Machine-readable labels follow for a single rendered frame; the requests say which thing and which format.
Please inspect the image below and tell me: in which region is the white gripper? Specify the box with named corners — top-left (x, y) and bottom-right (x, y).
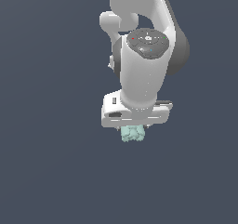
top-left (100, 90), bottom-right (174, 130)

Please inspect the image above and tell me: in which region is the pale green lumpy object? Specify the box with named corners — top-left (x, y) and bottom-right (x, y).
top-left (120, 125), bottom-right (146, 143)

